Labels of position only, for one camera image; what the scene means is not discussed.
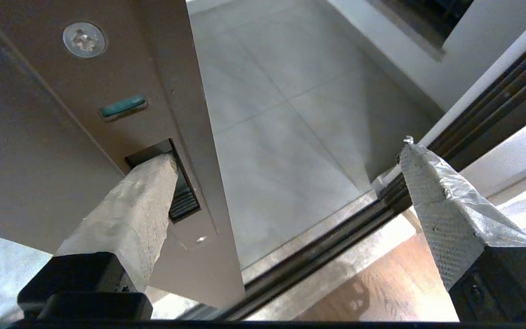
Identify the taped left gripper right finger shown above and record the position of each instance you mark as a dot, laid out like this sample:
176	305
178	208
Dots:
459	219

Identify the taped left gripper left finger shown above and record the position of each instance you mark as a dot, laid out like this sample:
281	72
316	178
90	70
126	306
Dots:
121	219

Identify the brown framed sliding glass door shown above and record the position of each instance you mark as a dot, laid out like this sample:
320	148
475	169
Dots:
39	137

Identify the door floor track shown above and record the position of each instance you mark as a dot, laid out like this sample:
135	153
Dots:
313	258

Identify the grey stone railing sill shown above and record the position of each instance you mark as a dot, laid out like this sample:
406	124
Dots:
411	27

